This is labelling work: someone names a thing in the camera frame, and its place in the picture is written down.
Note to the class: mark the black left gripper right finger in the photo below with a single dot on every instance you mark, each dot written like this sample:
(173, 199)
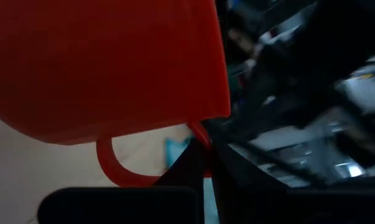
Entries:
(253, 202)

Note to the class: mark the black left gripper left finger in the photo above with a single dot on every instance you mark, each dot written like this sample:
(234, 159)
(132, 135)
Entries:
(128, 205)

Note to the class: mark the red plastic mug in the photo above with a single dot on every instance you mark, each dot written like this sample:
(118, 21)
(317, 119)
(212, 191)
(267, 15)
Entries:
(97, 62)

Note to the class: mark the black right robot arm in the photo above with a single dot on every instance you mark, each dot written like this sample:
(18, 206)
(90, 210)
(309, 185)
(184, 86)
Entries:
(299, 62)

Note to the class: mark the light blue cloth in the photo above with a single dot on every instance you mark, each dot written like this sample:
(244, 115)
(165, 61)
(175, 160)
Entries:
(175, 152)

